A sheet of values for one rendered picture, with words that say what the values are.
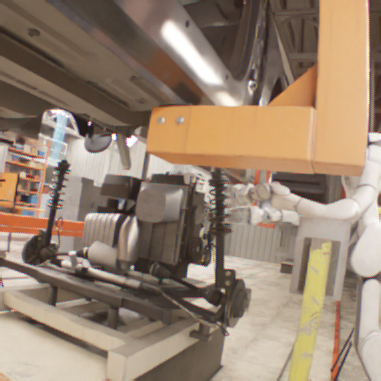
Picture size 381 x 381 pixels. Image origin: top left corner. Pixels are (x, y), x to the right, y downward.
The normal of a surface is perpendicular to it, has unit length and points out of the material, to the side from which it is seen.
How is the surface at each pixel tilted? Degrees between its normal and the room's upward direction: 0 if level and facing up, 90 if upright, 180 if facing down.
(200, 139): 90
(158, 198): 90
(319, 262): 90
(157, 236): 90
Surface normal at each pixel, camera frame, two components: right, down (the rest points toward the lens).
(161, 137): -0.41, -0.13
